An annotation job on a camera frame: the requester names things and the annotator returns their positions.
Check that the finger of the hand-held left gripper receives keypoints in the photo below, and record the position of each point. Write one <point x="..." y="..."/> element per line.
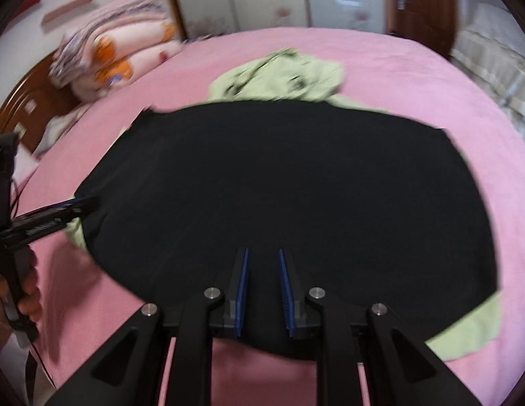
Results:
<point x="80" y="206"/>

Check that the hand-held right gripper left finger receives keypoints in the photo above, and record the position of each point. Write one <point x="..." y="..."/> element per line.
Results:
<point x="242" y="292"/>

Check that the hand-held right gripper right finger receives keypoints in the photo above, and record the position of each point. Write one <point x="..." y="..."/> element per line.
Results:
<point x="286" y="296"/>

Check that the light green black-lined hooded jacket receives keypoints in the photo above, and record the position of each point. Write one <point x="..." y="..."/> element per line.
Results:
<point x="287" y="177"/>

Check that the person's left hand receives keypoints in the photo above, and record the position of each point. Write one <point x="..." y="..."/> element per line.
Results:
<point x="31" y="292"/>

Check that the white cloth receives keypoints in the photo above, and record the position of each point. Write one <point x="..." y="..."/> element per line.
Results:
<point x="55" y="131"/>

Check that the wooden headboard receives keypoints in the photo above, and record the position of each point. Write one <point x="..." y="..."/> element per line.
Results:
<point x="29" y="93"/>

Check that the stack of folded patterned quilts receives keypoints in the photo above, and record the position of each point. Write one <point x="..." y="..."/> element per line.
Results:
<point x="135" y="46"/>

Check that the pink bed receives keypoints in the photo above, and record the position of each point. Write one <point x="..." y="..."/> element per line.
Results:
<point x="414" y="84"/>

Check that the brown wooden door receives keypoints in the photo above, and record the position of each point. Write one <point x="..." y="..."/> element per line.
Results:
<point x="423" y="8"/>

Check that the pink wall shelf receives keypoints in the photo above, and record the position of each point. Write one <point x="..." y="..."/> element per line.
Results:
<point x="70" y="8"/>

